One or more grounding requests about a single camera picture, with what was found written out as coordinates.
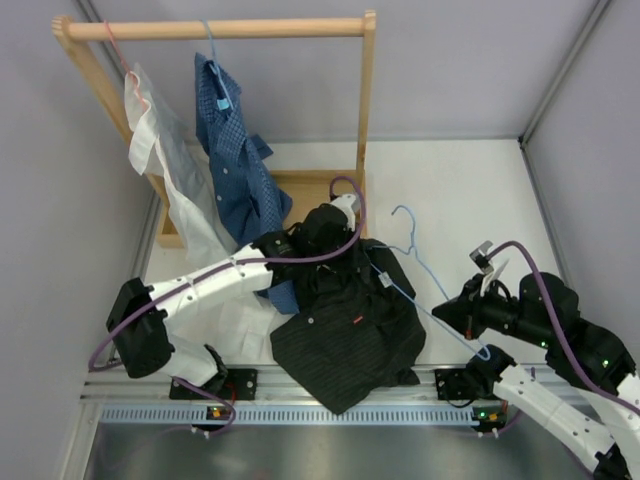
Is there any wooden clothes rack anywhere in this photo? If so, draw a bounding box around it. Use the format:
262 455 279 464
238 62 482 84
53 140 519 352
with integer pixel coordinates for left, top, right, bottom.
51 10 376 226

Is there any blue checked shirt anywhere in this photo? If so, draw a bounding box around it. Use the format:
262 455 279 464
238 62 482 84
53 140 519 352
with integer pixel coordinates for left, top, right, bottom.
193 52 304 316

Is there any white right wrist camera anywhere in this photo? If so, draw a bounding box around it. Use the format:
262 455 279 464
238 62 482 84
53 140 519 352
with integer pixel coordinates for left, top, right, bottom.
469 240 509 296

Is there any aluminium mounting rail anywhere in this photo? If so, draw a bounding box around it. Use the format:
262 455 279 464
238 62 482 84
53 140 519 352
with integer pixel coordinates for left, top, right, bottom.
82 366 438 404

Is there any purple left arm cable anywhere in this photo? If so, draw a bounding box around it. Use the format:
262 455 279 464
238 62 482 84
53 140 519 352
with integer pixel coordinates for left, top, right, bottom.
87 175 370 371

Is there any slotted grey cable duct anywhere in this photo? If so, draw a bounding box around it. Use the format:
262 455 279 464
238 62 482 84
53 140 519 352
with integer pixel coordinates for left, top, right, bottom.
100 404 479 426

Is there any blue wire hanger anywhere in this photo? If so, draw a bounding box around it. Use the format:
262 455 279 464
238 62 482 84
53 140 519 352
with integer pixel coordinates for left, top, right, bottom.
367 203 494 362

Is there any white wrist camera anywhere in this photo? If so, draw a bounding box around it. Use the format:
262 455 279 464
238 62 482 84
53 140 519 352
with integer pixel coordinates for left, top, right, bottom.
329 193 360 232
469 240 509 296

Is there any pink wire hanger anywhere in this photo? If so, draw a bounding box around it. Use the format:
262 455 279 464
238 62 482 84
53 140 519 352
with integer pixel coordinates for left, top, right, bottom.
103 20 149 111

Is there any black pinstriped shirt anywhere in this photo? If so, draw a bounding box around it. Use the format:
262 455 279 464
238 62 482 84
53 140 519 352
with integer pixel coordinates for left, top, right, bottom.
270 238 427 415

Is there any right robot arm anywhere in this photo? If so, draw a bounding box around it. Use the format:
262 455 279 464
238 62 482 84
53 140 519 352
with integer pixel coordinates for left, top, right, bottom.
432 273 639 479

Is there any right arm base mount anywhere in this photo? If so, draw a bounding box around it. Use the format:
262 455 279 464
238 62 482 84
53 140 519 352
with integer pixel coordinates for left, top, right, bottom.
434 368 524 439

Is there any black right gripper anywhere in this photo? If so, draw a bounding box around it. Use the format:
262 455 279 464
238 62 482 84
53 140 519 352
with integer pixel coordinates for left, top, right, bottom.
431 272 553 349

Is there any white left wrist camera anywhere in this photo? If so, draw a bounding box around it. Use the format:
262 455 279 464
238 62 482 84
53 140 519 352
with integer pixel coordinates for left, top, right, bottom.
329 193 360 232

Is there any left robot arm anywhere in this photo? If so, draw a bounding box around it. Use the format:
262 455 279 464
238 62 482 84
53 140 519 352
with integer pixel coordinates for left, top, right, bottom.
106 194 361 399

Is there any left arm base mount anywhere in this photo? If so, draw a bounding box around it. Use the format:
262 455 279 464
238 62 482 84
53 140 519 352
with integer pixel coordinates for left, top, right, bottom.
169 367 259 439

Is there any white shirt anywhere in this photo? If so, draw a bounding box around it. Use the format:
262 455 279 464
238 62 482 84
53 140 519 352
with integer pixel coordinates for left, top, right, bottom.
124 65 238 267

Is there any blue hanger with shirt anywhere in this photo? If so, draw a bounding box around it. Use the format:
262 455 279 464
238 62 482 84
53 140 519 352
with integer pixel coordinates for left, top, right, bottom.
201 20 235 111

